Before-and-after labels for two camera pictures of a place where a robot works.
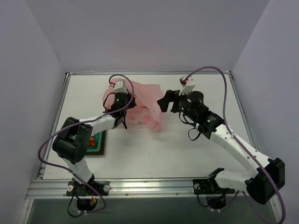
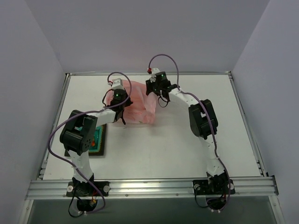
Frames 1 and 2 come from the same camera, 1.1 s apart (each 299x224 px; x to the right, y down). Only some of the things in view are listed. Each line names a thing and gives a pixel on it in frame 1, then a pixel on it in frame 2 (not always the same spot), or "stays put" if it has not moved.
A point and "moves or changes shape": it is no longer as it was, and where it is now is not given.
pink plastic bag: x=147 y=111 moves or changes shape
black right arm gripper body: x=174 y=101 to x=155 y=89
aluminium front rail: x=49 y=188 stays put
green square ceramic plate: x=98 y=148 stays put
